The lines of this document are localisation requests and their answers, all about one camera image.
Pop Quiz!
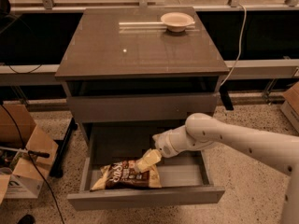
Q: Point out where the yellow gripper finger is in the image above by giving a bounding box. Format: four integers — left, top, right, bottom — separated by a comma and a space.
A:
135, 148, 162, 173

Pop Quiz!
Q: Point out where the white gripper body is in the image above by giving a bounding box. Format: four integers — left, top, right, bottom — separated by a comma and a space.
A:
152, 126, 195, 158

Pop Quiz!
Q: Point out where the brown chip bag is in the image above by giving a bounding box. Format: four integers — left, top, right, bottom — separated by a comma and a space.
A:
90, 161, 162, 191

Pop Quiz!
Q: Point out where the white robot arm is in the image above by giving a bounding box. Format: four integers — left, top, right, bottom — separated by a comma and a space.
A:
136, 113, 299, 224

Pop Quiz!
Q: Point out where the closed grey top drawer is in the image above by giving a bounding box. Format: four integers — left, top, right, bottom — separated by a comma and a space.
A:
67, 93, 218, 123

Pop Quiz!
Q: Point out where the open grey middle drawer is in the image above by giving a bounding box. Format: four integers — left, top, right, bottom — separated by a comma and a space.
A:
67, 120, 225, 211

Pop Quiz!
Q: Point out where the grey drawer cabinet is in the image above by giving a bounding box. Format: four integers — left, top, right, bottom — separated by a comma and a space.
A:
54, 7, 230, 147

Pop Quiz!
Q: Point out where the black table leg stand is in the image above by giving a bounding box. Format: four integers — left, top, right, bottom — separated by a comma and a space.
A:
50, 119, 78, 178

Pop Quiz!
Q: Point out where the white paper bowl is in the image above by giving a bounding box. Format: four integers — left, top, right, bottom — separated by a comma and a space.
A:
161, 12, 194, 33

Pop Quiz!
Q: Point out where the open cardboard box left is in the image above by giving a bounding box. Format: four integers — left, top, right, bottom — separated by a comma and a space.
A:
0, 105, 58, 203

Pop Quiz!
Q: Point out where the cardboard box right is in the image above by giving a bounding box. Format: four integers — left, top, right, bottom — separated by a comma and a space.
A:
280, 81, 299, 132

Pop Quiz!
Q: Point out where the black handled tool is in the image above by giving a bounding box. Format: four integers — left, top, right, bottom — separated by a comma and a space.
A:
0, 147, 50, 159

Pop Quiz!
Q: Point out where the white hanging cable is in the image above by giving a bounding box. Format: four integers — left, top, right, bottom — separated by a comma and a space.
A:
219, 4, 247, 88

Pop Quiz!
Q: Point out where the black cable on floor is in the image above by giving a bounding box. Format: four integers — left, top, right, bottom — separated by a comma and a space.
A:
0, 105, 65, 224

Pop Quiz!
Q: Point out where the metal window rail frame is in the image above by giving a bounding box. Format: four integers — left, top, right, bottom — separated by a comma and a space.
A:
1, 0, 298, 86

